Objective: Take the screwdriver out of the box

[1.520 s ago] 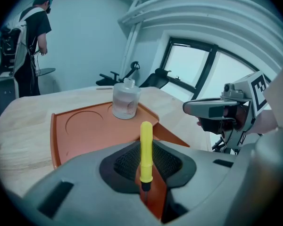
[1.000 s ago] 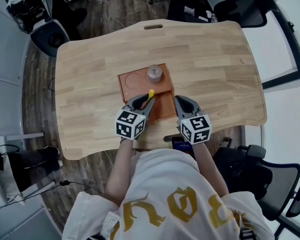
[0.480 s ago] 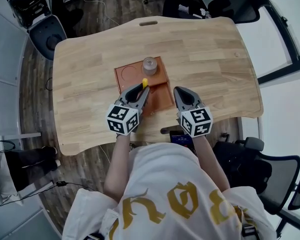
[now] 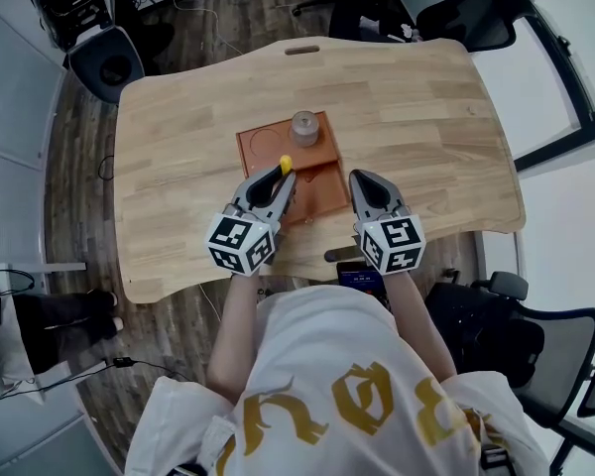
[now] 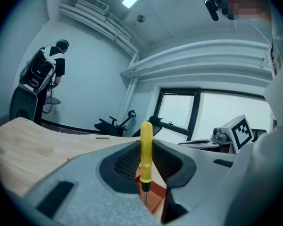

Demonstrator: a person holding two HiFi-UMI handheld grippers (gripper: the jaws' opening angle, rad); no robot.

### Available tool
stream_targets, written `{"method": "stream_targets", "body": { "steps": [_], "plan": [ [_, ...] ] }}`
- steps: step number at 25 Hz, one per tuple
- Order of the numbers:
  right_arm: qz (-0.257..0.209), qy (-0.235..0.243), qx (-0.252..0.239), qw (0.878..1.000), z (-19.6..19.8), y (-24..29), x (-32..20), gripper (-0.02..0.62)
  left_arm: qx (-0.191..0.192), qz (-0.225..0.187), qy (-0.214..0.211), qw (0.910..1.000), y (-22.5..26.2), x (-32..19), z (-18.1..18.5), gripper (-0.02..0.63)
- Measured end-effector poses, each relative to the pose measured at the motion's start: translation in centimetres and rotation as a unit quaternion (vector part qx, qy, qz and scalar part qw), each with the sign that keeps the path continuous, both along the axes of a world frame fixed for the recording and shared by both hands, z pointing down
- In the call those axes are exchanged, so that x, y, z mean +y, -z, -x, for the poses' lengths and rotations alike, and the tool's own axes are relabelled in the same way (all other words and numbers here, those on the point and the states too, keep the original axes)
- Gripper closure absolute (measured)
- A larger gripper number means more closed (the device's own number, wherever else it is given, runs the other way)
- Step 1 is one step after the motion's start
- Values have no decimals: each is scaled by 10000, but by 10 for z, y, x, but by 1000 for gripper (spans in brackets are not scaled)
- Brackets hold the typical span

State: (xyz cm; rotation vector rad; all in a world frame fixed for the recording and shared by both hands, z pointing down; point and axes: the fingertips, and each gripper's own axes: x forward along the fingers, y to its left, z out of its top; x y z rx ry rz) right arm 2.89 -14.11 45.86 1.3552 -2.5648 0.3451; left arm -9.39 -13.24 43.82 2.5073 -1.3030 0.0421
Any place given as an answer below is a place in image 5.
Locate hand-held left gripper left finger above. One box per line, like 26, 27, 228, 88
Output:
21, 139, 165, 226

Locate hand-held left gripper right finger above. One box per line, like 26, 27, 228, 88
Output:
152, 140, 239, 226

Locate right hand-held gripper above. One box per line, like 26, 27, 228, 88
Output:
178, 114, 255, 155

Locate orange box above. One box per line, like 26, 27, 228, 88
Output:
134, 165, 168, 215

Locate yellow handled screwdriver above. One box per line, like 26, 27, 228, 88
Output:
134, 121, 154, 207

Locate person's white shirt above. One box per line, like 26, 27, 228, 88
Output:
191, 0, 283, 226

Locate black framed window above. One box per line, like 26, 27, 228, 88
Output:
155, 87, 275, 144

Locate small round side table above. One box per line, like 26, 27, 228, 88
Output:
42, 95, 62, 114

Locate white vertical pipe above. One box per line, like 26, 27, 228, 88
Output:
118, 76, 139, 127

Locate white ceiling pipe bundle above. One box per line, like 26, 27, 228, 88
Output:
58, 3, 140, 59

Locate white ceiling air vent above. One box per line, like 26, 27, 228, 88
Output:
75, 0, 109, 15

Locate white horizontal wall ducts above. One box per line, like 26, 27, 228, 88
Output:
119, 39, 273, 82

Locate black head-worn camera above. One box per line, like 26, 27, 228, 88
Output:
203, 0, 220, 22

